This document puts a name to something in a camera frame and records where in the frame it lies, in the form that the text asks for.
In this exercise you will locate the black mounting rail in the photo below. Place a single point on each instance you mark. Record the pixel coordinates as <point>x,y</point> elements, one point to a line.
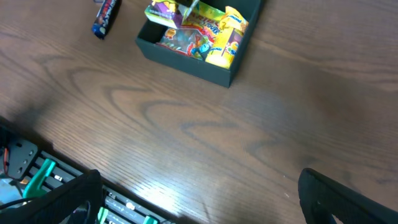
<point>35,172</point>

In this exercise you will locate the small orange candy packet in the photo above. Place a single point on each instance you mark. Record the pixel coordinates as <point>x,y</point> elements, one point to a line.
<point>233,19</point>

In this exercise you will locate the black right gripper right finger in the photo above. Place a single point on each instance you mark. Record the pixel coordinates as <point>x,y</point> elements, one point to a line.
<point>324,200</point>

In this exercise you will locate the black gift box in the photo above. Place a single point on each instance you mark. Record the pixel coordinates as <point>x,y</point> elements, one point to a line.
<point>151,33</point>

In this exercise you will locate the green Haribo gummy bag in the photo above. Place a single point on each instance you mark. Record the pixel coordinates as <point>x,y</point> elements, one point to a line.
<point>197,33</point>

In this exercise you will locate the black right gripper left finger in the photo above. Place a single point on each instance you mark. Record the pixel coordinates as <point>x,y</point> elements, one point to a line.
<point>77,201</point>

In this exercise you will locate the dark blue chocolate bar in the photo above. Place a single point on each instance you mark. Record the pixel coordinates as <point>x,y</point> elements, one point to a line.
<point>105,17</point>

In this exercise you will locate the yellow Mentos bottle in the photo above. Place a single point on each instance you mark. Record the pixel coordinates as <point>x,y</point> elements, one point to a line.
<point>225,47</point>

